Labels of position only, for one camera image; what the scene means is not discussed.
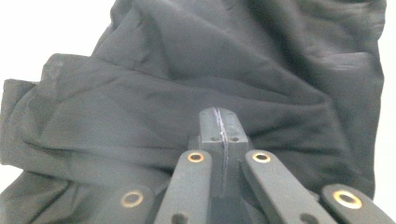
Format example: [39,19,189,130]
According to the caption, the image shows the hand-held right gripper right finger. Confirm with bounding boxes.
[219,107,250,199]

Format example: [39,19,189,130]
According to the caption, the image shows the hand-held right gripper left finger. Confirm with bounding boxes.
[188,106,226,200]

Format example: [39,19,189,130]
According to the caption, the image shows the black pants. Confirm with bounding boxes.
[0,0,387,224]

